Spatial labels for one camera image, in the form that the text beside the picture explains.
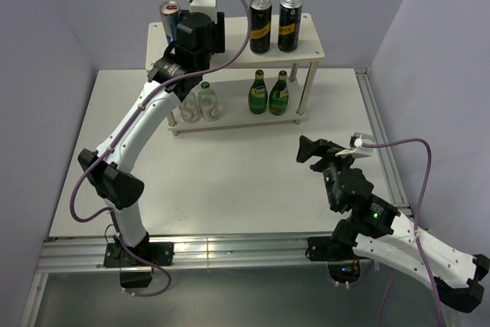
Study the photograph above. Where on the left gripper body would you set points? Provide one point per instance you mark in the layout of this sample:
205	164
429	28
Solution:
204	63

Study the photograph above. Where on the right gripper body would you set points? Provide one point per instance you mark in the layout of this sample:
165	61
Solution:
329	168

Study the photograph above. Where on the silver can red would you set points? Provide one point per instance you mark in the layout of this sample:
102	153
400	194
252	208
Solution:
170	15

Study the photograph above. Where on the green glass bottle back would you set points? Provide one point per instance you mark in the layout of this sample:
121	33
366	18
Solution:
279	95

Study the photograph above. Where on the green glass bottle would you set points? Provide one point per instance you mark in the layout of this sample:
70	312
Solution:
279	95
258	94

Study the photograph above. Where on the clear bottle green cap front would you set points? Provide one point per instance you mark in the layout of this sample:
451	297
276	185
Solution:
207	100

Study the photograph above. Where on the clear bottle green cap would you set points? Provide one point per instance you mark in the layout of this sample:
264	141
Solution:
207	100
189	109

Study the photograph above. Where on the green glass bottle front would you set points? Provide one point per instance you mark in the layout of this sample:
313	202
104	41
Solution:
258	94

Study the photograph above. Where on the clear bottle green cap back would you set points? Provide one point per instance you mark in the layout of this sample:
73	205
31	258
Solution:
189	109

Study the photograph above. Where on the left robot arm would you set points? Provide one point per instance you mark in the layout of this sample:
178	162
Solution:
170	80

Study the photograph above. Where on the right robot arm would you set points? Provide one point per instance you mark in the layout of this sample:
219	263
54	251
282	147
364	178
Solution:
380	231

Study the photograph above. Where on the white two-tier shelf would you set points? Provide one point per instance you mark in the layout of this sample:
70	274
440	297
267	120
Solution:
232	84

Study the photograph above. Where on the black can left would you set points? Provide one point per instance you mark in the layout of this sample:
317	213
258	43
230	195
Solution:
261	21

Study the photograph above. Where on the black can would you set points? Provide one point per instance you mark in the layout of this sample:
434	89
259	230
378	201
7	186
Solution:
261	21
290	13

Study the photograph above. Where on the black can right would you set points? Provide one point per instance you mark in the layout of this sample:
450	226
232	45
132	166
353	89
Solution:
290	13

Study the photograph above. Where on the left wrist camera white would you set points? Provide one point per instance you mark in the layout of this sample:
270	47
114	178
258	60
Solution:
207	7

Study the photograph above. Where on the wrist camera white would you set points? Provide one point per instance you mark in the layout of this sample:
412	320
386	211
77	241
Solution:
357	149
207	7

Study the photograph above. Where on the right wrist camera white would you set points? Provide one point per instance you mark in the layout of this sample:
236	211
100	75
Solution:
357	149

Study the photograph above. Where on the aluminium side rail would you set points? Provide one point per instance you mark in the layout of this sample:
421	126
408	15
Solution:
390	169

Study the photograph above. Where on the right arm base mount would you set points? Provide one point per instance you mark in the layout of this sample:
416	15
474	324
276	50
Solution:
345	269

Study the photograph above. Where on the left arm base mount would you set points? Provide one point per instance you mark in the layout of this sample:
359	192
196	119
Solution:
136	272

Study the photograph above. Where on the aluminium front rail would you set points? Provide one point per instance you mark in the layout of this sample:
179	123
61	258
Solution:
86	254

